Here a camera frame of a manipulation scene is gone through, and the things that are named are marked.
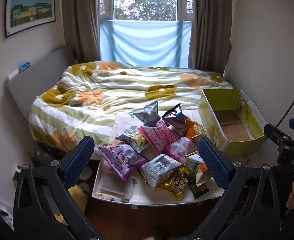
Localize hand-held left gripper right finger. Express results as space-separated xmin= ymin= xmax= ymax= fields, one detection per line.
xmin=187 ymin=137 xmax=280 ymax=240

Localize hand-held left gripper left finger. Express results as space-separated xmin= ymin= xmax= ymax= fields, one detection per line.
xmin=13 ymin=135 xmax=105 ymax=240

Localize white yellow snack packet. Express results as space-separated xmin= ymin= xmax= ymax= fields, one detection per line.
xmin=184 ymin=155 xmax=214 ymax=186

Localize small green snack packet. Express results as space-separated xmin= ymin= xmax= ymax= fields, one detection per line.
xmin=187 ymin=175 xmax=210 ymax=200

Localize green cardboard box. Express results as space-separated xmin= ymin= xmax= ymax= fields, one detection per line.
xmin=198 ymin=88 xmax=267 ymax=158

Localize purple snack packet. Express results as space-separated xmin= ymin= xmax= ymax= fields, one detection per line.
xmin=97 ymin=144 xmax=147 ymax=180

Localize gold black snack packet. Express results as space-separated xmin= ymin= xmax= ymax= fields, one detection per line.
xmin=159 ymin=167 xmax=195 ymax=200

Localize silver barcode snack packet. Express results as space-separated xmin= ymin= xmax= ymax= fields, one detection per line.
xmin=138 ymin=154 xmax=184 ymax=189

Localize pink white snack packet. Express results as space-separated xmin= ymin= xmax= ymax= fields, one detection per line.
xmin=164 ymin=137 xmax=200 ymax=166

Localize dark cloth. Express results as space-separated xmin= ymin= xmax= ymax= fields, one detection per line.
xmin=28 ymin=145 xmax=67 ymax=167

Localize orange snack packet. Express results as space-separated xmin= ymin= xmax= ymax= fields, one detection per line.
xmin=184 ymin=119 xmax=207 ymax=143

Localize clear plastic bag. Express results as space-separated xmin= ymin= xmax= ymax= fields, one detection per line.
xmin=97 ymin=169 xmax=134 ymax=199

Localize silver yellow snack packet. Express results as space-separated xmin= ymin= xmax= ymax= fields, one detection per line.
xmin=115 ymin=127 xmax=150 ymax=159

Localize dark snack packet blue print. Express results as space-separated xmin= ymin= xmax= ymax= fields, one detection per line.
xmin=162 ymin=104 xmax=190 ymax=137

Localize white small table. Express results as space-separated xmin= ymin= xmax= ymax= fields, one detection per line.
xmin=91 ymin=110 xmax=226 ymax=209

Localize floral striped blanket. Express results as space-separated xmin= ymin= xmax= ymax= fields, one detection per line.
xmin=28 ymin=61 xmax=234 ymax=153

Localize silver blue snack packet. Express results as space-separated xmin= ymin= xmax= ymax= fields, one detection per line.
xmin=133 ymin=101 xmax=166 ymax=128

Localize grey headboard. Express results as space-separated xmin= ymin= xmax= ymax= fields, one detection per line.
xmin=4 ymin=45 xmax=75 ymax=122

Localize blue white small item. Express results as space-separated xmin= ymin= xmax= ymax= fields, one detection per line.
xmin=18 ymin=60 xmax=32 ymax=72

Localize brown curtain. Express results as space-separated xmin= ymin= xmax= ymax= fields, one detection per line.
xmin=61 ymin=0 xmax=102 ymax=63
xmin=188 ymin=0 xmax=234 ymax=75

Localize light blue window cloth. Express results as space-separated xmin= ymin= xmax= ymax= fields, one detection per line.
xmin=99 ymin=19 xmax=191 ymax=68

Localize window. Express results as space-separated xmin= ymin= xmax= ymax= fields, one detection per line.
xmin=98 ymin=0 xmax=195 ymax=22

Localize framed wall poster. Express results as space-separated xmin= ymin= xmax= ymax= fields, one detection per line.
xmin=4 ymin=0 xmax=56 ymax=38

